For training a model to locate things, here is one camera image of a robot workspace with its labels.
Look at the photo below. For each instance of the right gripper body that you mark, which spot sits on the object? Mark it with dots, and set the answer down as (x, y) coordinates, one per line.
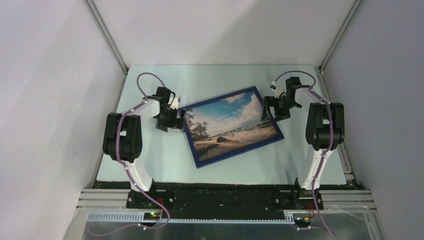
(281, 106)

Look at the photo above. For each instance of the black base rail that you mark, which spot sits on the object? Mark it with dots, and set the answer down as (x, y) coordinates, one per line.
(213, 201)

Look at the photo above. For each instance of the beach photo print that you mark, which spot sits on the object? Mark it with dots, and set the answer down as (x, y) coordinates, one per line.
(232, 126)

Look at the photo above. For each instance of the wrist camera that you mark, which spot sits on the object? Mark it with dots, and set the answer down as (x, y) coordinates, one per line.
(174, 101)
(277, 89)

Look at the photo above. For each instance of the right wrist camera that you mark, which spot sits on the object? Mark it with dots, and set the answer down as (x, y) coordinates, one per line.
(277, 89)

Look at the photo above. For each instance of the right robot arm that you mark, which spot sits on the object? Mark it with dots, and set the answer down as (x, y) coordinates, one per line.
(324, 130)

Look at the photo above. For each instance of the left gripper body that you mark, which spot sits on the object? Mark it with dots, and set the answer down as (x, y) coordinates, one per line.
(169, 120)

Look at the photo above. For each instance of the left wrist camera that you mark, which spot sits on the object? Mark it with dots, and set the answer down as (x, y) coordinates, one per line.
(174, 101)

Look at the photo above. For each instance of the aluminium base frame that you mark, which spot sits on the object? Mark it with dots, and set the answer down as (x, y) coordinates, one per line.
(118, 214)

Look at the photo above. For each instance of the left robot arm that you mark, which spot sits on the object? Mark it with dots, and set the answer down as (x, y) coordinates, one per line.
(123, 139)

